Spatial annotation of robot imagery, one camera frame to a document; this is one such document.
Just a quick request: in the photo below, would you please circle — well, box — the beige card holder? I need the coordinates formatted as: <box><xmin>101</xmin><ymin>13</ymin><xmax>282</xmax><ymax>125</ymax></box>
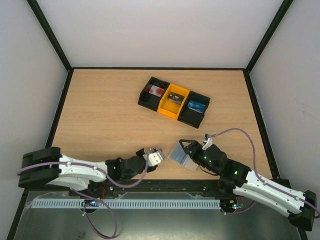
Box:
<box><xmin>167</xmin><ymin>143</ymin><xmax>199</xmax><ymax>171</ymax></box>

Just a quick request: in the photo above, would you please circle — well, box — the black bin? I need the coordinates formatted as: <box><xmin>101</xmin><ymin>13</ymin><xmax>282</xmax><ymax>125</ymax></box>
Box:
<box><xmin>177</xmin><ymin>91</ymin><xmax>211</xmax><ymax>129</ymax></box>
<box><xmin>138</xmin><ymin>76</ymin><xmax>170</xmax><ymax>112</ymax></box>

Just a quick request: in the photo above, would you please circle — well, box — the yellow bin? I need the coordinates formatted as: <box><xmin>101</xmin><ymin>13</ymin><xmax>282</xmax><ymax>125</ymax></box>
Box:
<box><xmin>157</xmin><ymin>83</ymin><xmax>190</xmax><ymax>120</ymax></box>

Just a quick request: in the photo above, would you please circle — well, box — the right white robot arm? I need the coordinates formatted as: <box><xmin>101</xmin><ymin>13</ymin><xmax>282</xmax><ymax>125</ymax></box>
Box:
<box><xmin>179</xmin><ymin>139</ymin><xmax>318</xmax><ymax>232</ymax></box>

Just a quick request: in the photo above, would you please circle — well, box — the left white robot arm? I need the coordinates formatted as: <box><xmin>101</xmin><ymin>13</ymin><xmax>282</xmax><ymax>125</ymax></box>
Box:
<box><xmin>17</xmin><ymin>147</ymin><xmax>165</xmax><ymax>191</ymax></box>

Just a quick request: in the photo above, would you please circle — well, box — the blue card in holder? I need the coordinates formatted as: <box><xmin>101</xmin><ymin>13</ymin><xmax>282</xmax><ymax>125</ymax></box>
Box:
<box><xmin>168</xmin><ymin>143</ymin><xmax>188</xmax><ymax>166</ymax></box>

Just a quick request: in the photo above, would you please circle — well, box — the blue card in bin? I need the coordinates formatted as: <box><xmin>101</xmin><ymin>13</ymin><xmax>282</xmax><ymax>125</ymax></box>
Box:
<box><xmin>187</xmin><ymin>100</ymin><xmax>206</xmax><ymax>114</ymax></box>

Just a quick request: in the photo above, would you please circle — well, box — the dark card in bin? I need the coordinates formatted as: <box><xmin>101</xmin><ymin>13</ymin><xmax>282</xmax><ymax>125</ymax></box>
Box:
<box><xmin>168</xmin><ymin>92</ymin><xmax>185</xmax><ymax>105</ymax></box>

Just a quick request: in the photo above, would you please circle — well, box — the red white card in bin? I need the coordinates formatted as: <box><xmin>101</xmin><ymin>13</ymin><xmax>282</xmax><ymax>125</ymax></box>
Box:
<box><xmin>146</xmin><ymin>84</ymin><xmax>165</xmax><ymax>98</ymax></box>

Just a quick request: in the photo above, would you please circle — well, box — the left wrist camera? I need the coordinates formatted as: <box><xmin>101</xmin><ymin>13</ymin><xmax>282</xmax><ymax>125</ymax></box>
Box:
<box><xmin>143</xmin><ymin>149</ymin><xmax>165</xmax><ymax>167</ymax></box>

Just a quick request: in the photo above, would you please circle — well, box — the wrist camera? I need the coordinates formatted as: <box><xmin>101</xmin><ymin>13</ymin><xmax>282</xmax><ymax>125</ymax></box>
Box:
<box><xmin>143</xmin><ymin>149</ymin><xmax>165</xmax><ymax>167</ymax></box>
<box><xmin>202</xmin><ymin>133</ymin><xmax>213</xmax><ymax>151</ymax></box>

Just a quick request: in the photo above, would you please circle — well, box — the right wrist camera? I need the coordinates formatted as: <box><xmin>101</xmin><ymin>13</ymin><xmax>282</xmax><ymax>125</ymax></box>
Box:
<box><xmin>202</xmin><ymin>133</ymin><xmax>213</xmax><ymax>151</ymax></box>

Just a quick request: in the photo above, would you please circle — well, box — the black aluminium frame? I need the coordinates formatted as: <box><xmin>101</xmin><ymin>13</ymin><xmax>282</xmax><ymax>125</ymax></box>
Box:
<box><xmin>0</xmin><ymin>0</ymin><xmax>320</xmax><ymax>240</ymax></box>

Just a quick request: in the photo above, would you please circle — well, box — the grey slotted cable duct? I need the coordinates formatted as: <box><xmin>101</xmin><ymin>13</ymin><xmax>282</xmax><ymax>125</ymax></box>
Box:
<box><xmin>28</xmin><ymin>198</ymin><xmax>221</xmax><ymax>210</ymax></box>

